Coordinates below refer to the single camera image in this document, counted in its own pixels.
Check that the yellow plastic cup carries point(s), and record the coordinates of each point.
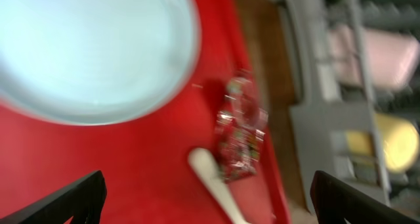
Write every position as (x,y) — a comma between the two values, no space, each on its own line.
(400,141)

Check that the grey dishwasher rack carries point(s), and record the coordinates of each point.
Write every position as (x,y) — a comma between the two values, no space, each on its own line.
(326,109)

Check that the cream plastic spoon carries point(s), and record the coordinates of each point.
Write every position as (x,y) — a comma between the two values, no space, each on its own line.
(206,169)

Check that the red candy wrapper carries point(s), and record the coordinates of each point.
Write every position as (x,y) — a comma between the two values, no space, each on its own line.
(240,125)

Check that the light blue plate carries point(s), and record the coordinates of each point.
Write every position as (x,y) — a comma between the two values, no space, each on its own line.
(96,62)

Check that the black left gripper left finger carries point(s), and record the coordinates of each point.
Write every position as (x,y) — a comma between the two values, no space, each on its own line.
(79,202)

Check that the pink plastic cup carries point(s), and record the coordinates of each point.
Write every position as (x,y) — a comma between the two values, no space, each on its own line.
(392,57)

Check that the red plastic tray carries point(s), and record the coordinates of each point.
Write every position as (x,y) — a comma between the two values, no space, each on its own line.
(144,161)

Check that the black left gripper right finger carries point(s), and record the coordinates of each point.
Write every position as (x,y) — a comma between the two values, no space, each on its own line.
(336,202)

